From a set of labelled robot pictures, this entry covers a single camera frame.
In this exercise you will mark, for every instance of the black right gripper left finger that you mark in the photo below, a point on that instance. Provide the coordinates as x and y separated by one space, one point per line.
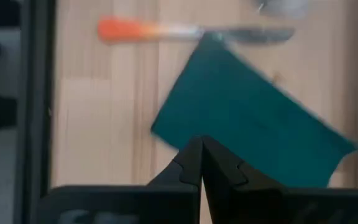
185 168

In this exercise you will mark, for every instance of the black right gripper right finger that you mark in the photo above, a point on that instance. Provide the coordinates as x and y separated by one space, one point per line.
228 186

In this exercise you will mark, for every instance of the dark green cloth napkin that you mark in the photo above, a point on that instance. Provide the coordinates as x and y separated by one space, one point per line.
244 109

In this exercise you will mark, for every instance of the black metal table frame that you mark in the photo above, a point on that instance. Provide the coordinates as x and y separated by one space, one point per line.
39 93

